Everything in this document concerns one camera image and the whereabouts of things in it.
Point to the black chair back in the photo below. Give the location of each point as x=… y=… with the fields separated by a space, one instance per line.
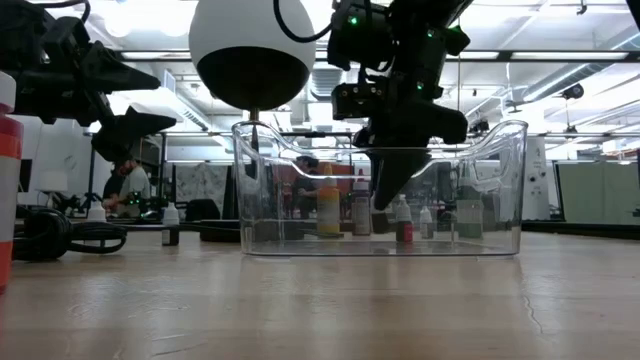
x=202 y=210

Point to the person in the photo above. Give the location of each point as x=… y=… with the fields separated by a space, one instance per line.
x=132 y=187
x=305 y=187

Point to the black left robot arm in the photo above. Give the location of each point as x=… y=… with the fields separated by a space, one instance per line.
x=15 y=20

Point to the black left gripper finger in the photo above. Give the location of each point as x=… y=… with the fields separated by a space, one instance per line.
x=125 y=135
x=110 y=75

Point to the green partition panel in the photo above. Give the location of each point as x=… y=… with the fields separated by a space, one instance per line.
x=600 y=192

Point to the white column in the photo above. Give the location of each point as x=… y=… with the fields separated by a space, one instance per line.
x=537 y=180

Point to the clear plastic bin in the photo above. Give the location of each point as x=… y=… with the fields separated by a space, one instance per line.
x=517 y=175

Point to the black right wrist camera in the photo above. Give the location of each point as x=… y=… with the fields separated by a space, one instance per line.
x=352 y=100

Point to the yellow food coloring bottle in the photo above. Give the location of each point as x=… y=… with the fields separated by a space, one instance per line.
x=328 y=205

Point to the white globe table lamp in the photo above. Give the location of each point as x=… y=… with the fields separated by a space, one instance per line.
x=250 y=30

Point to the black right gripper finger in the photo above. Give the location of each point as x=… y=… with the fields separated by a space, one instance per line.
x=435 y=125
x=395 y=172

